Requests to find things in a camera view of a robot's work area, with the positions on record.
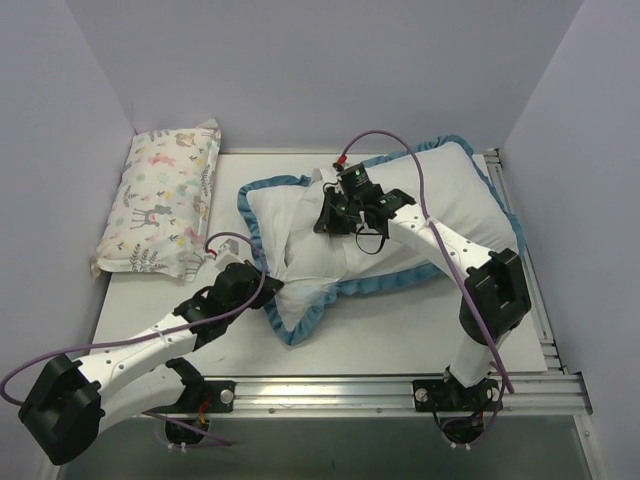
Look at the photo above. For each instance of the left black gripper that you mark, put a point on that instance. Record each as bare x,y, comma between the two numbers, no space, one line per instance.
270,282

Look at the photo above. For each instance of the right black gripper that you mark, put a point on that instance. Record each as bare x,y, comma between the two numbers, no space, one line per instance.
329,215

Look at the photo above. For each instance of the blue white plush pillowcase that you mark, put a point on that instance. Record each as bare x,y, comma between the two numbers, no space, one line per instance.
442,171

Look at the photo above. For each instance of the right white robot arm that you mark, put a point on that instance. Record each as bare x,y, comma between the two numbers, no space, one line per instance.
495,297

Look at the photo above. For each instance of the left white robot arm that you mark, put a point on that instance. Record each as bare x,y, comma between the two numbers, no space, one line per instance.
73,401

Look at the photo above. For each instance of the animal print white pillow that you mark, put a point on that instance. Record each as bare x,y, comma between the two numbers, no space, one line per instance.
159,217

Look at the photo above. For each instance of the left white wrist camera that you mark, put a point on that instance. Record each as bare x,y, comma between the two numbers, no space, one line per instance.
228,252

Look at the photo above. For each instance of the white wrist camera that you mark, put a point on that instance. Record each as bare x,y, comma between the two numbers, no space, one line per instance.
340,164
228,252

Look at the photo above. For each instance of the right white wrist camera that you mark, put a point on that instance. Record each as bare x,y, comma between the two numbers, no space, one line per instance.
340,164

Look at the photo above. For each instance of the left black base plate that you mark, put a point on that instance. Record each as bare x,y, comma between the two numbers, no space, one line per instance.
209,396

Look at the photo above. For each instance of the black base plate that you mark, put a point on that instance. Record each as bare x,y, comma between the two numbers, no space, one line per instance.
209,396
446,396

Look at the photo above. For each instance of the right aluminium side rail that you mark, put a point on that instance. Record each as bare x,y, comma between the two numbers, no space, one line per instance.
541,320

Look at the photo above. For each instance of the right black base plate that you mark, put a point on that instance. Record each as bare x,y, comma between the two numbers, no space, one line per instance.
446,396

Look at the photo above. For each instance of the aluminium mounting rail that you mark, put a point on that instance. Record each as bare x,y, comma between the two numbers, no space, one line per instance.
299,397

